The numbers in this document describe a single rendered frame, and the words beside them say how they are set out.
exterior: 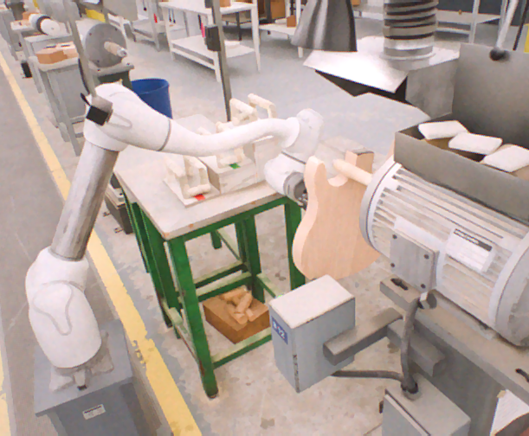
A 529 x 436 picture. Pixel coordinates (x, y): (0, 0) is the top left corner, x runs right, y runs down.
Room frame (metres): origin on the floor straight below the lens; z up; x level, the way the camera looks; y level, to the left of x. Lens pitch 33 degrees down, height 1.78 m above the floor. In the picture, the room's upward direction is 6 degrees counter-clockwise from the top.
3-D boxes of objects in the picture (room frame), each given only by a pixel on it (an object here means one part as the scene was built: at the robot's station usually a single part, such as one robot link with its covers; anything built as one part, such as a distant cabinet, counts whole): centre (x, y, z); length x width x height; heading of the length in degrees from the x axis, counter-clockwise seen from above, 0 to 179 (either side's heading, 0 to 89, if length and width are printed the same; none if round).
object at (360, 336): (0.70, -0.18, 1.02); 0.19 x 0.04 x 0.04; 117
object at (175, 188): (1.66, 0.29, 0.94); 0.27 x 0.15 x 0.01; 27
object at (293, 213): (1.62, -0.11, 0.45); 0.05 x 0.05 x 0.90; 27
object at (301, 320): (0.68, -0.13, 0.99); 0.24 x 0.21 x 0.26; 27
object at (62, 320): (1.03, 0.63, 0.87); 0.18 x 0.16 x 0.22; 27
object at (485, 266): (0.71, -0.38, 1.25); 0.41 x 0.27 x 0.26; 27
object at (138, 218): (1.88, 0.59, 0.45); 0.05 x 0.05 x 0.90; 27
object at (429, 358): (0.66, -0.28, 1.02); 0.13 x 0.04 x 0.04; 27
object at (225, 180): (1.73, 0.15, 0.98); 0.27 x 0.16 x 0.09; 27
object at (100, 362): (1.00, 0.61, 0.73); 0.22 x 0.18 x 0.06; 20
